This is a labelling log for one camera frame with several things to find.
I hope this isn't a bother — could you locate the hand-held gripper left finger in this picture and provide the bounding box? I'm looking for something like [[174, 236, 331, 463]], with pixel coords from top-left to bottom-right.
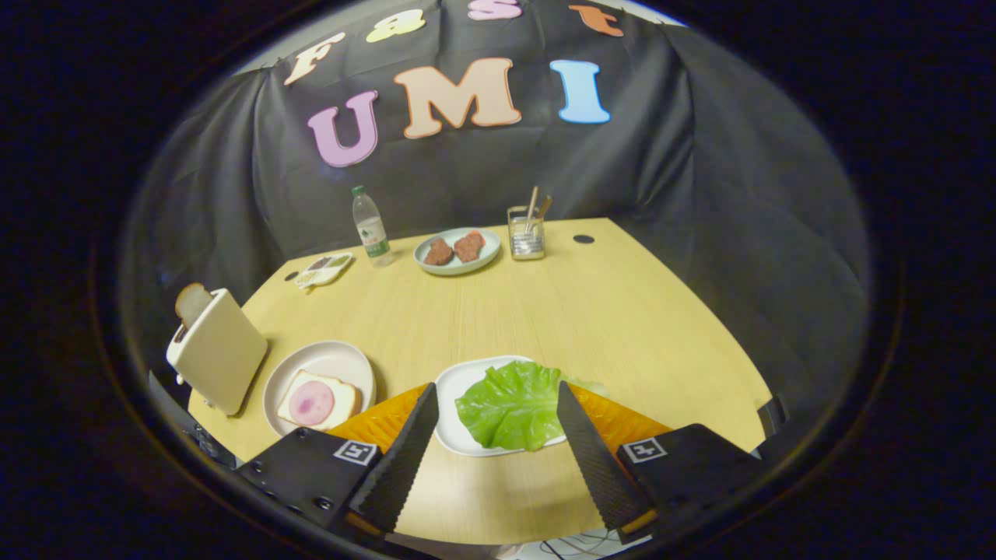
[[236, 382, 440, 537]]

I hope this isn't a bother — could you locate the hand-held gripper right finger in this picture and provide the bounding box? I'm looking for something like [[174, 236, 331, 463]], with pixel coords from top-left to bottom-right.
[[556, 380, 767, 544]]

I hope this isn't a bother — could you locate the square white plate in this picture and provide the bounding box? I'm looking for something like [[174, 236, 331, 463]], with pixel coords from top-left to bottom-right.
[[434, 355, 568, 458]]

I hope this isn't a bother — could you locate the bread slice with ham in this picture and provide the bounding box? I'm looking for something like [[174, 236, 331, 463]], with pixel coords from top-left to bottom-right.
[[277, 370, 362, 431]]

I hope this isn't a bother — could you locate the green lettuce leaf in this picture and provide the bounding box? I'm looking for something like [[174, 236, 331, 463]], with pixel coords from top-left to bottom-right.
[[455, 360, 608, 453]]

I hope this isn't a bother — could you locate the pink ham slice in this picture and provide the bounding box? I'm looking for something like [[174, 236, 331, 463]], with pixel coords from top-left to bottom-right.
[[288, 380, 336, 426]]

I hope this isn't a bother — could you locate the round white plate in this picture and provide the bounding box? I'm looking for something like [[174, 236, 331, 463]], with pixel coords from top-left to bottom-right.
[[262, 340, 377, 438]]

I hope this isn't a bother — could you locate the pale blue plate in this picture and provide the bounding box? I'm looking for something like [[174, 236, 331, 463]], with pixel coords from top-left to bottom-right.
[[413, 227, 502, 277]]

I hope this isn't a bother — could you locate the small patterned dish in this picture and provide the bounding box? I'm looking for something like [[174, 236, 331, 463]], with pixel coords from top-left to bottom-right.
[[294, 252, 354, 290]]

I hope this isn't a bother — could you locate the cream toaster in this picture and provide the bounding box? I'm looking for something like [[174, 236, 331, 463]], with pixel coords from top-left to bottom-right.
[[166, 289, 269, 417]]

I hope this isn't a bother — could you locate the clear plastic water bottle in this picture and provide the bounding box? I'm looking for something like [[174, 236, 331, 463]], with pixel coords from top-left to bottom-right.
[[351, 185, 396, 268]]

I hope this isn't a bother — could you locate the clear glass utensil holder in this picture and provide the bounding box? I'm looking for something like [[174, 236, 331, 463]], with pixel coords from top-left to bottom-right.
[[507, 205, 546, 261]]

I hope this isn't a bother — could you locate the bread slice in toaster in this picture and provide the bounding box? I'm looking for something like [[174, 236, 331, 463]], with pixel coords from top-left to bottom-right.
[[174, 283, 214, 331]]

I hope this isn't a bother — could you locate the black backdrop cloth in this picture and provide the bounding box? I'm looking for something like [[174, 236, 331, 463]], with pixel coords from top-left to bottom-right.
[[124, 0, 871, 413]]

